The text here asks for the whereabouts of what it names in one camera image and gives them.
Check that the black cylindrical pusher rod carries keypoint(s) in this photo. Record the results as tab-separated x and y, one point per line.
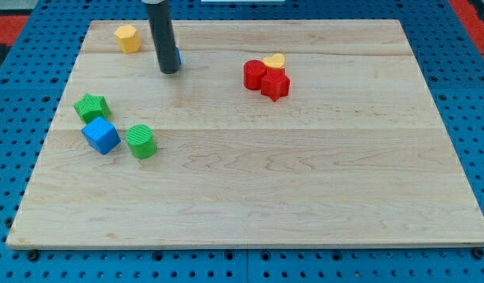
160	23

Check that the red star block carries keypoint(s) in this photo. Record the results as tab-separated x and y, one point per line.
275	84

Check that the green star block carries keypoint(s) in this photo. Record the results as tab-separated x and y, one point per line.
90	107

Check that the green cylinder block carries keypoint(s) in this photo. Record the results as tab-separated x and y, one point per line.
141	142

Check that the yellow hexagon block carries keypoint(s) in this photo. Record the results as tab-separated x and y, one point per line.
128	39

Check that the blue triangle block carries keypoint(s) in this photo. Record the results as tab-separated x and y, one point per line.
179	56

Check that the red cylinder block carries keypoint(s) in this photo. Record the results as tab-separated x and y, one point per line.
253	72

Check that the light wooden board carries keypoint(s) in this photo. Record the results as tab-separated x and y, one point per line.
356	156

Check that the yellow heart block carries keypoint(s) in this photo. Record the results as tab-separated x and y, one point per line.
276	61

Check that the blue cube block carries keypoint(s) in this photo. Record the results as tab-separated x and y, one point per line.
101	135

